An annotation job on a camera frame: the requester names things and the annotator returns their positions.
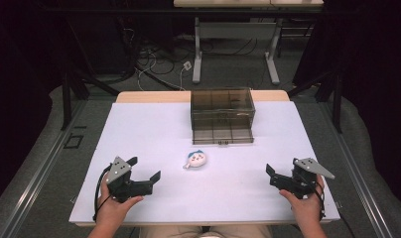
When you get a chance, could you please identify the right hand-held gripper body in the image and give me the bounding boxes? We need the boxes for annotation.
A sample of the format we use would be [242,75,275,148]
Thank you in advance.
[291,157,335,200]

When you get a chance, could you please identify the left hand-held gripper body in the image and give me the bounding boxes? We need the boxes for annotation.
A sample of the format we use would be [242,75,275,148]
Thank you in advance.
[103,156,138,203]

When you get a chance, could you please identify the person's left hand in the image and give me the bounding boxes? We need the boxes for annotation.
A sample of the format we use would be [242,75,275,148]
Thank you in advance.
[95,179,145,230]

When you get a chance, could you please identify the person's right hand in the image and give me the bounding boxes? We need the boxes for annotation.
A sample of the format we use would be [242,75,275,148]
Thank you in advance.
[279,175,326,230]

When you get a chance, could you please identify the person's legs in beige trousers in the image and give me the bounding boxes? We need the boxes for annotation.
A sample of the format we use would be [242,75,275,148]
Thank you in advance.
[138,225,274,238]

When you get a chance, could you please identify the white table cover sheet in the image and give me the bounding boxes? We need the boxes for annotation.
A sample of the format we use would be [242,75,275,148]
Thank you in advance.
[68,100,341,224]

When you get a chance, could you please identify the smoky transparent compartment box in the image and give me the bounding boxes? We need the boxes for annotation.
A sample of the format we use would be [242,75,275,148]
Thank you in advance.
[190,86,257,147]

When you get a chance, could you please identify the white desk with metal legs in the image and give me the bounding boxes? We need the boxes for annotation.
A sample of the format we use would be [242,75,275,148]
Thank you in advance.
[173,0,326,85]

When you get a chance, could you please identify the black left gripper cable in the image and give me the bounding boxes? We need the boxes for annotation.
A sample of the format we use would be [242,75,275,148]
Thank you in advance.
[92,163,114,223]

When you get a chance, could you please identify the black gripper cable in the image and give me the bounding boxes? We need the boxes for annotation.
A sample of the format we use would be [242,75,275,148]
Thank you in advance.
[315,183,328,221]
[92,163,114,223]

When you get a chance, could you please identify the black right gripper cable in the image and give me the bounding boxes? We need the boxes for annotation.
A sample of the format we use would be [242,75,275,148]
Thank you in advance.
[315,183,328,221]

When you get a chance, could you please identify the grey metal floor rail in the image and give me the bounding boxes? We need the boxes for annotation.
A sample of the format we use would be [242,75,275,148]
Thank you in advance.
[0,98,88,238]
[317,100,393,238]

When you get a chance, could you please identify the black metal stand frame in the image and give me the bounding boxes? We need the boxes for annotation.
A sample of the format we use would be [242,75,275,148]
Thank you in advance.
[287,70,343,134]
[58,19,121,132]

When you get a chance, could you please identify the white floor cable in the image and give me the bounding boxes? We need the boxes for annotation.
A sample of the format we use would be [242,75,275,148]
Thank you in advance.
[135,49,187,92]

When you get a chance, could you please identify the bundle of black floor cables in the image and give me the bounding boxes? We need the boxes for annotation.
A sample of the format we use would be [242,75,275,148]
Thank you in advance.
[122,26,193,87]

